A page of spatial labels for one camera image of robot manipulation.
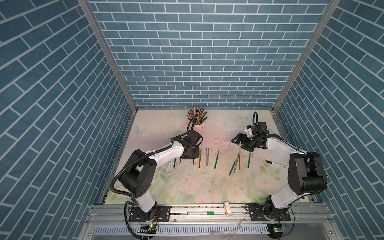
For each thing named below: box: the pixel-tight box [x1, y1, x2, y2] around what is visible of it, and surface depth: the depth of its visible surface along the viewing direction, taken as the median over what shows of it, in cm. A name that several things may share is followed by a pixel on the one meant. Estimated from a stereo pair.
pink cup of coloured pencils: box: [186, 107, 208, 135], surface depth 101 cm
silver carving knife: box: [233, 156, 239, 173], surface depth 93 cm
